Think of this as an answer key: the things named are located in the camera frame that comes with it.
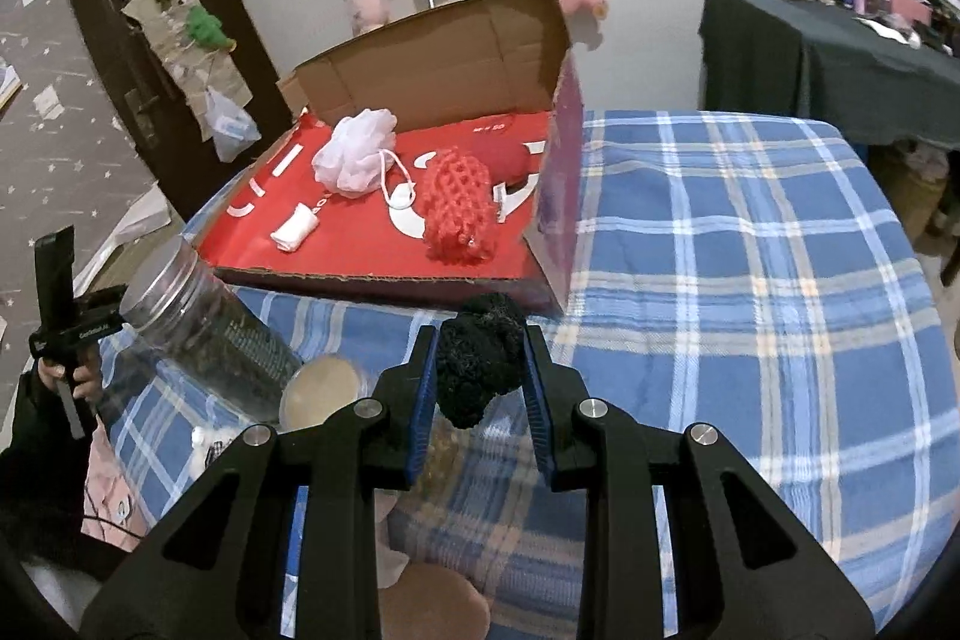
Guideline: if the red paper liner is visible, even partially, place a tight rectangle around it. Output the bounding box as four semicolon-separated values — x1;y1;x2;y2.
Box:
196;111;556;281

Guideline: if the white mesh bath loofah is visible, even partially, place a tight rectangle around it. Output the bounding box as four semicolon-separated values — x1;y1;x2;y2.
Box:
311;107;421;210

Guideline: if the table with dark cloth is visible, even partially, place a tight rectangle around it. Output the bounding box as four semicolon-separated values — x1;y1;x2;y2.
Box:
697;0;960;150

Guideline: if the person's pink clothing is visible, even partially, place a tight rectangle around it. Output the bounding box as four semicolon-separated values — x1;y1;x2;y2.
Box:
81;434;155;547

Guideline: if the black fuzzy ball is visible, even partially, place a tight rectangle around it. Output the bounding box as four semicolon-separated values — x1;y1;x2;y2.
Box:
437;293;528;431

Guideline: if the white cloth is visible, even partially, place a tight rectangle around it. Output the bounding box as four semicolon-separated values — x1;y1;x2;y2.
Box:
271;201;322;255

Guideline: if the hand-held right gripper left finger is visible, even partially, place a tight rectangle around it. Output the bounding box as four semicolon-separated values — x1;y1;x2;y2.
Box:
79;323;440;640

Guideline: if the pink plush toy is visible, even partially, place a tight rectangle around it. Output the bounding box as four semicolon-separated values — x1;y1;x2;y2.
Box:
343;0;392;37

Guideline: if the white translucent wrapper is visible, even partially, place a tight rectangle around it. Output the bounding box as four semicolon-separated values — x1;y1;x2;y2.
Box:
373;488;410;588

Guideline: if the clear plastic bag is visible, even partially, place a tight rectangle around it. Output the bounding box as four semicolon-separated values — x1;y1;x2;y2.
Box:
204;85;263;163

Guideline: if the brown round pad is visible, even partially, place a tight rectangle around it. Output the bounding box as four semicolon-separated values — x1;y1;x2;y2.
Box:
375;563;492;640

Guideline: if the large cardboard box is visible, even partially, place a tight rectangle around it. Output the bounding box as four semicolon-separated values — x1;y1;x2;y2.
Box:
184;0;586;319

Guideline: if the white sheet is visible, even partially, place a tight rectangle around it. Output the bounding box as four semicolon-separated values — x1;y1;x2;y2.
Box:
75;181;188;285

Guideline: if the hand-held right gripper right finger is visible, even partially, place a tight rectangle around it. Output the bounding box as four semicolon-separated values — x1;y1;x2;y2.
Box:
521;323;878;640

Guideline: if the door handle plate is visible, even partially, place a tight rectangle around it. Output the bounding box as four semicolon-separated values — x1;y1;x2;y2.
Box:
124;85;162;150

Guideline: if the dark brown door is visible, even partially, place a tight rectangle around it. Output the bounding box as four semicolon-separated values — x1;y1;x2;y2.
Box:
54;0;297;221

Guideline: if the beige hanging organizer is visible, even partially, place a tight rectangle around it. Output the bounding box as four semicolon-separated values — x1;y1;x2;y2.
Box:
121;0;252;120

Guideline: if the green dinosaur plush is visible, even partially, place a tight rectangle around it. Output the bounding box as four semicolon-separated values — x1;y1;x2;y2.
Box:
184;5;235;50

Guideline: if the person's left forearm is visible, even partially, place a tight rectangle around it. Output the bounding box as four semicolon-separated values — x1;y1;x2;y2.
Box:
0;374;102;581

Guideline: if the person's left hand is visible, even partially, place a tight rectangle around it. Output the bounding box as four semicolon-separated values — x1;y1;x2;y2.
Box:
37;361;102;405

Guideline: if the clear jar with metal lid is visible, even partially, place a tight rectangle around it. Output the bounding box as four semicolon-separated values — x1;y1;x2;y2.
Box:
120;235;305;425

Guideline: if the cream round puff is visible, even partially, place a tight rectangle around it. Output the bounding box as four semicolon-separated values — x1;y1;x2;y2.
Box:
279;357;370;432

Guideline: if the blue plaid blanket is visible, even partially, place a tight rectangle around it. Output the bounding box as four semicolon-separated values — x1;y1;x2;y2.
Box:
90;109;947;640

